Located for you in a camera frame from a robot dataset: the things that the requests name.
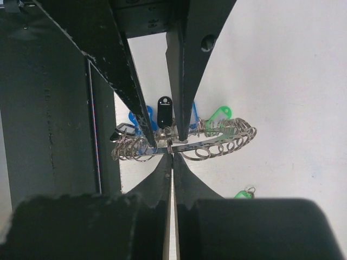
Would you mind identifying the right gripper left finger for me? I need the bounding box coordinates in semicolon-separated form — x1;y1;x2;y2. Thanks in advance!
1;154;172;259

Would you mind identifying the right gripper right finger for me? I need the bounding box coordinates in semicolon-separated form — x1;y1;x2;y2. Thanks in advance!
172;154;343;259

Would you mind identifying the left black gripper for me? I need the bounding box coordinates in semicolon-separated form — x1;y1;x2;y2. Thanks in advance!
35;0;236;146

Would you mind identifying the metal disc keyring organizer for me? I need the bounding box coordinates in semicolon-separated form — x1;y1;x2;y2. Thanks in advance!
111;118;258;163

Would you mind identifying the blue key tag outer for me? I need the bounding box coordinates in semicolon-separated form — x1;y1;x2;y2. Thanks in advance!
127;105;158;136

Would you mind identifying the blue key tag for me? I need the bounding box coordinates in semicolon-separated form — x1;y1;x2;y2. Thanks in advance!
189;102;199;134
127;105;158;136

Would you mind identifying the black clear key tag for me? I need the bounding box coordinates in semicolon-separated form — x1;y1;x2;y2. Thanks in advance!
110;123;136;142

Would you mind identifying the blue key tag inner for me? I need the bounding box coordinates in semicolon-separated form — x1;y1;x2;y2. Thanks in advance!
189;102;199;134

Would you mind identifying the black tag key on ring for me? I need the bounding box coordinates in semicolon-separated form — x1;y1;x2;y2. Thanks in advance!
157;96;173;129

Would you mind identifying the green tag key on ring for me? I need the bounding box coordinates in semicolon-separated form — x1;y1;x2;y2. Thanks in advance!
205;106;232;137

